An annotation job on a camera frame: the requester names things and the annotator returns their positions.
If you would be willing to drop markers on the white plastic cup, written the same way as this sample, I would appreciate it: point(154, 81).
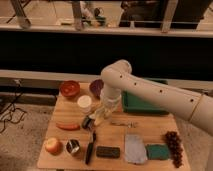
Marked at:
point(84, 102)

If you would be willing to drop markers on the metal measuring cup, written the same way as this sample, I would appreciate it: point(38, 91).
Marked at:
point(73, 147)

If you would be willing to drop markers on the purple bowl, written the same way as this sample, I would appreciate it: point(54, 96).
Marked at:
point(96, 87)

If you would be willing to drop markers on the orange carrot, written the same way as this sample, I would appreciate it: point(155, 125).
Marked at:
point(68, 127)

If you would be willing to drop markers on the grey blue cloth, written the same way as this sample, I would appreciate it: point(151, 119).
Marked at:
point(135, 151)

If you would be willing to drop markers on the green scrub sponge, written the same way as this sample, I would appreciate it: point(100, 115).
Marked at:
point(157, 151)

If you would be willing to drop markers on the black handled knife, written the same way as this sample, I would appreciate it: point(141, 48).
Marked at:
point(90, 147)

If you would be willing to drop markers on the small metal can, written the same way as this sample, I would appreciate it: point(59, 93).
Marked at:
point(87, 123)

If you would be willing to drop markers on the dark red grape bunch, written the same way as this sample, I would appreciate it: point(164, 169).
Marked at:
point(174, 143)

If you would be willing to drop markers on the red bowl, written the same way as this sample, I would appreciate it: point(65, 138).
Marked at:
point(69, 89)

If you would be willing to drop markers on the red yellow apple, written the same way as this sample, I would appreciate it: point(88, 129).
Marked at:
point(53, 146)

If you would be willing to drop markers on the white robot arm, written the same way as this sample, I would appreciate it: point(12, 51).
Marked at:
point(193, 107)

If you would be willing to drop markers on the wooden cutting board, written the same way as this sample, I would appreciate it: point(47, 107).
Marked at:
point(151, 128)

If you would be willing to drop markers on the yellow banana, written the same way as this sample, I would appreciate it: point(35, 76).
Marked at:
point(99, 119)

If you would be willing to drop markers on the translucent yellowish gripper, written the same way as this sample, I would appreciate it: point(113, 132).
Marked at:
point(105, 111)

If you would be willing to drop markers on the green plastic tray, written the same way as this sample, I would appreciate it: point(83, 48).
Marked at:
point(135, 105)

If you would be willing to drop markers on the black rectangular sponge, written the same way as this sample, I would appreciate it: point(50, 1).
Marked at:
point(108, 152)

